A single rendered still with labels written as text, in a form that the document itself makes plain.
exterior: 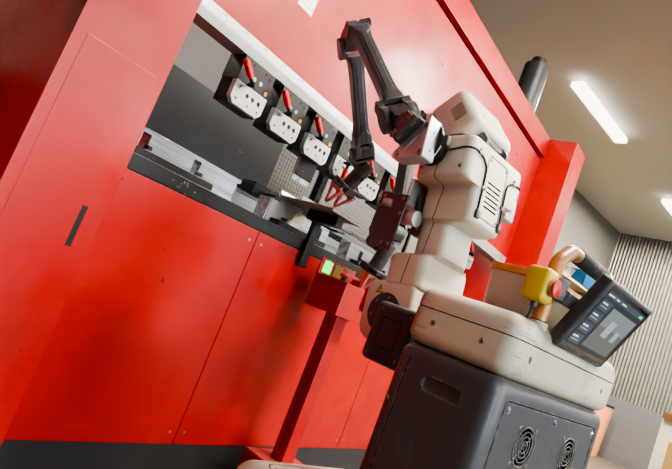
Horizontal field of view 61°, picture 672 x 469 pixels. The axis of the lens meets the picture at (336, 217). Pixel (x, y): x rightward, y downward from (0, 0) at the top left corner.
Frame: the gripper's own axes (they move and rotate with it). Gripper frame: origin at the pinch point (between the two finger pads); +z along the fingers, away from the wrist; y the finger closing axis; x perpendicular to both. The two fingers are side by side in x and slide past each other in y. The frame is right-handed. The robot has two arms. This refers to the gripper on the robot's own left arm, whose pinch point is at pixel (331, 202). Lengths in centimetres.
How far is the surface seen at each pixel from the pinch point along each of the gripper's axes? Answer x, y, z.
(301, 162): -21.7, 3.6, -1.0
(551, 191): -48, -216, -76
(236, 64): -28, 49, -14
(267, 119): -22.5, 29.4, -6.7
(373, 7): -53, 2, -63
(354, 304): 31.3, -11.0, 18.3
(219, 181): -8.7, 38.3, 16.8
